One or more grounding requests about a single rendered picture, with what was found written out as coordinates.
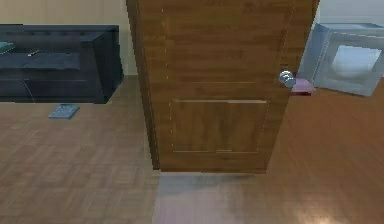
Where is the brown wooden room door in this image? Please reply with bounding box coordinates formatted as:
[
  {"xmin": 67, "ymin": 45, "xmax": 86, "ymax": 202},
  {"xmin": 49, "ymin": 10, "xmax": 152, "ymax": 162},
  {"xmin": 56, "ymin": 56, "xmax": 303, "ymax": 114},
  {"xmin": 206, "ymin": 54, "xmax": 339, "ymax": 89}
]
[{"xmin": 125, "ymin": 0, "xmax": 321, "ymax": 174}]

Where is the teal cushion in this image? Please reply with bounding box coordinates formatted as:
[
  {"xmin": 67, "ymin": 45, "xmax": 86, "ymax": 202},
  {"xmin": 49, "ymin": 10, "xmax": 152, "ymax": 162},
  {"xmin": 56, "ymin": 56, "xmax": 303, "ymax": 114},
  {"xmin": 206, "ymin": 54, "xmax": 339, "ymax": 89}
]
[{"xmin": 0, "ymin": 41, "xmax": 17, "ymax": 55}]

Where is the blue book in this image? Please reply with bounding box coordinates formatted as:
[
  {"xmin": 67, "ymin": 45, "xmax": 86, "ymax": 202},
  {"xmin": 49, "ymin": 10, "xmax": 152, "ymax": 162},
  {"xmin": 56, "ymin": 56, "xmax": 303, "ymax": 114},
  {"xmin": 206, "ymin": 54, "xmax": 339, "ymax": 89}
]
[{"xmin": 48, "ymin": 103, "xmax": 81, "ymax": 121}]

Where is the pale blue open box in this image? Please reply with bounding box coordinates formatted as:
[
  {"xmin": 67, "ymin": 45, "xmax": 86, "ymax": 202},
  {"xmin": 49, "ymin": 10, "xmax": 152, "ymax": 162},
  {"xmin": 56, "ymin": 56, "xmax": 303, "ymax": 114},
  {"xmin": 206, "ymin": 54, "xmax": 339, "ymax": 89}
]
[{"xmin": 297, "ymin": 22, "xmax": 384, "ymax": 98}]

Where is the dark blue sofa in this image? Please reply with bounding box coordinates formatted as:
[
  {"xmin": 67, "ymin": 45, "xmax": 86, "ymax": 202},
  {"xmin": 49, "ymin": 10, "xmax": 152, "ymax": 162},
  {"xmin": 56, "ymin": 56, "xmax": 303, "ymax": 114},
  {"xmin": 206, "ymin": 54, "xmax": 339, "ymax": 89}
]
[{"xmin": 0, "ymin": 23, "xmax": 124, "ymax": 105}]

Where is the silver round door knob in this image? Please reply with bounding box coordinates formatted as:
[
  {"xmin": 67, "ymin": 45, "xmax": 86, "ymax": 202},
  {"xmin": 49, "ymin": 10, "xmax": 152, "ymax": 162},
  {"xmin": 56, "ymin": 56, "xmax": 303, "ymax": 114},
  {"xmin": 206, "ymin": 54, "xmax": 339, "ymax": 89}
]
[{"xmin": 278, "ymin": 70, "xmax": 297, "ymax": 89}]

